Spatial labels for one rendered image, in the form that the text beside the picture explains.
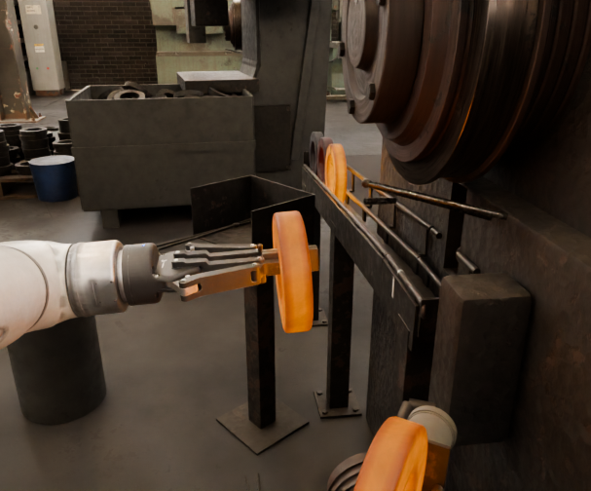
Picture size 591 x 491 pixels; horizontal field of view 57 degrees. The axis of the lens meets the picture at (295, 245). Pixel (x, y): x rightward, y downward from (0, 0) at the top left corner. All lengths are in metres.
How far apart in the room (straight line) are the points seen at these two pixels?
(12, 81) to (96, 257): 7.16
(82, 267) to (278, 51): 3.18
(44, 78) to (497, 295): 10.01
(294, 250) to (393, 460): 0.26
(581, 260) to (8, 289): 0.59
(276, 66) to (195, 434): 2.61
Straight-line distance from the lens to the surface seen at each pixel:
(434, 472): 0.63
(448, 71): 0.73
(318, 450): 1.66
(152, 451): 1.71
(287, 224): 0.65
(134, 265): 0.67
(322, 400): 1.82
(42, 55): 10.45
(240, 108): 3.26
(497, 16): 0.70
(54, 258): 0.69
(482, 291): 0.75
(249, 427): 1.73
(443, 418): 0.70
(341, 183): 1.58
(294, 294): 0.63
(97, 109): 3.27
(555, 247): 0.73
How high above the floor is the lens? 1.12
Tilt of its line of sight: 22 degrees down
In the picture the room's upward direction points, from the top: straight up
